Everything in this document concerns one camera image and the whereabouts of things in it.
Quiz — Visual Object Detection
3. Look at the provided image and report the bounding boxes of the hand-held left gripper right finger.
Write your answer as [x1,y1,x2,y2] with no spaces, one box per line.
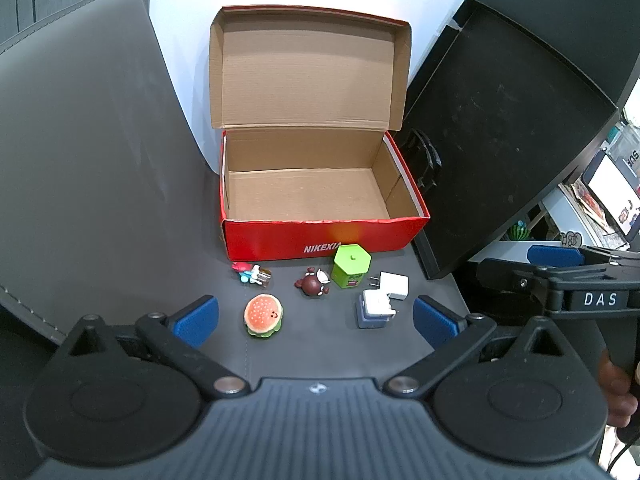
[384,295,577,402]

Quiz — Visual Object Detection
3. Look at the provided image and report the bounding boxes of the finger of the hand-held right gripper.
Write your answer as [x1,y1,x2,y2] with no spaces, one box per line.
[476,258,640,311]
[527,244,640,273]

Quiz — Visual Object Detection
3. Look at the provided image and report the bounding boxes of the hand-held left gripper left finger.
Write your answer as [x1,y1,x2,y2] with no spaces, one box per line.
[60,295,252,402]

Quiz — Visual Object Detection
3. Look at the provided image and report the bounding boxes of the white charger plug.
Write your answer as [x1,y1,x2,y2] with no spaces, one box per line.
[369,271,409,300]

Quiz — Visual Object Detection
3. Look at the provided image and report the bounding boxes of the white and grey cube charger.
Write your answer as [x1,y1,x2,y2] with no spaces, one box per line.
[356,289,398,330]

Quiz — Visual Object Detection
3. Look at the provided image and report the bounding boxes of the burger toy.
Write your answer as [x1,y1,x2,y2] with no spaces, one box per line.
[243,294,284,339]

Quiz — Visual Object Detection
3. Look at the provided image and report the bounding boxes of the small red and blue figurine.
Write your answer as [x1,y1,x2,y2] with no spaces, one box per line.
[231,261,273,288]

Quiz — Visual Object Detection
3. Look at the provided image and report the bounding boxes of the green hexagonal box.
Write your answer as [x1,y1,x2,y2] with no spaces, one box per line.
[331,244,372,289]

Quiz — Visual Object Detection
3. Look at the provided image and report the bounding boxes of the brown-haired doll figurine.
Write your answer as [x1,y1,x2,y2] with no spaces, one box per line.
[294,267,332,297]

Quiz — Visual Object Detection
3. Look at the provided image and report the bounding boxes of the red cardboard shoe box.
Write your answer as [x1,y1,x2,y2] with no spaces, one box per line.
[209,5,431,263]

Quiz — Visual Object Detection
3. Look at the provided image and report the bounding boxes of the person's right hand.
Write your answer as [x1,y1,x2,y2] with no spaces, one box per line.
[598,350,637,429]

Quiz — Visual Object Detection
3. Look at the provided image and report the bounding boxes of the white shelf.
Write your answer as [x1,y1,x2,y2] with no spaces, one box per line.
[492,180,631,261]

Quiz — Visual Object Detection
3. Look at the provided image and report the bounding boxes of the white screen device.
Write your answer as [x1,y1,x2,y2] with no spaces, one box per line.
[582,152,640,241]

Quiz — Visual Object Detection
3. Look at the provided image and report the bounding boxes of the dark panel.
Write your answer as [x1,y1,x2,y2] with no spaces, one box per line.
[472,0,640,108]

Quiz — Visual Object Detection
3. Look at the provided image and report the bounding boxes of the black monitor bracket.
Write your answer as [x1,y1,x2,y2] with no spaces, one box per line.
[407,127,443,191]

